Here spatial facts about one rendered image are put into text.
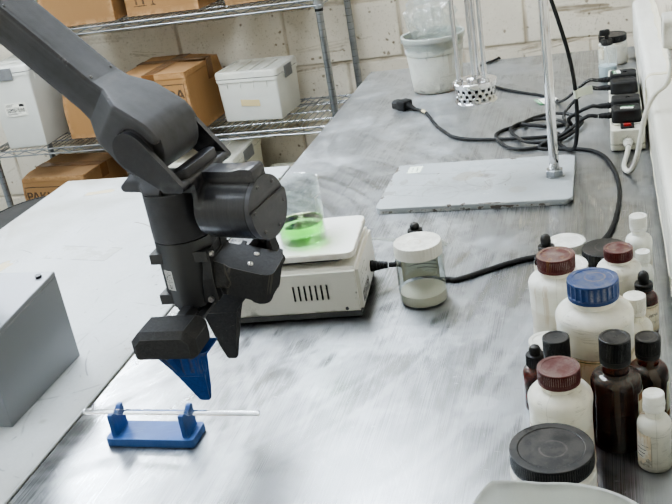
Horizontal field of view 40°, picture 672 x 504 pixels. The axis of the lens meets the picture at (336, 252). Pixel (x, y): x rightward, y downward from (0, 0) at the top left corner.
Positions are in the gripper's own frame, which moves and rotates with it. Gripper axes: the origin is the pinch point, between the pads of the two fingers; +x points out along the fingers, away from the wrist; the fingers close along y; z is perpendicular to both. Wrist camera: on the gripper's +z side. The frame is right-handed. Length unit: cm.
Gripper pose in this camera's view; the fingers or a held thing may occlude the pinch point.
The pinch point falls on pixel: (212, 347)
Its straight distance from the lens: 92.0
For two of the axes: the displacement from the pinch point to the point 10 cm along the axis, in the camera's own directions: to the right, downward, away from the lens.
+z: 9.6, -0.6, -2.8
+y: 2.3, -4.1, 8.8
